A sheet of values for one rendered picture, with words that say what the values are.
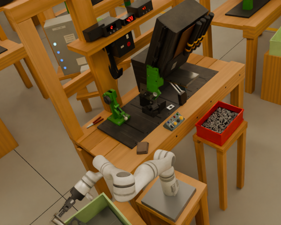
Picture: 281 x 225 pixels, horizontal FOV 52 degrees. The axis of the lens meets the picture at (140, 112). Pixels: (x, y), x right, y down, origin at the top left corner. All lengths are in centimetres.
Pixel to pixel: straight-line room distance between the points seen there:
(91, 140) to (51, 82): 55
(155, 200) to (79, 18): 126
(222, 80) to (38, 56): 148
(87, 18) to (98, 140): 89
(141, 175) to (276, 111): 255
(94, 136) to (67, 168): 121
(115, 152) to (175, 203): 62
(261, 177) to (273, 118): 83
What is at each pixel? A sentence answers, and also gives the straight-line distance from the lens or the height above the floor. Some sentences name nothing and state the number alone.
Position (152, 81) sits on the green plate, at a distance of 218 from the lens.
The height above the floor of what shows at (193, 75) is 113.
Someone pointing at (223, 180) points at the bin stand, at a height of 44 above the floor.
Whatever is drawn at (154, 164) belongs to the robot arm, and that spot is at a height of 130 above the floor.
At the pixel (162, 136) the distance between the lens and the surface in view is 209.
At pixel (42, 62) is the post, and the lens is 197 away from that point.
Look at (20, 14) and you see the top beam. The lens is 187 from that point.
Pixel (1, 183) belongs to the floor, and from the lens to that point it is 376.
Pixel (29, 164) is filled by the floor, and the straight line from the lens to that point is 374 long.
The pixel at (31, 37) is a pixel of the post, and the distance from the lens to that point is 191.
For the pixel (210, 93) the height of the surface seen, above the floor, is 90.
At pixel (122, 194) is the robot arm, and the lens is 120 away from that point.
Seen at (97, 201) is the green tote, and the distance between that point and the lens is 182.
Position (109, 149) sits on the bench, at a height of 88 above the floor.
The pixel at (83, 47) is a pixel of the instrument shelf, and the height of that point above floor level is 154.
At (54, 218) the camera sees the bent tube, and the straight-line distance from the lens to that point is 154.
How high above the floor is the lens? 236
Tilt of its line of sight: 39 degrees down
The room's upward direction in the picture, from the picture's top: 15 degrees counter-clockwise
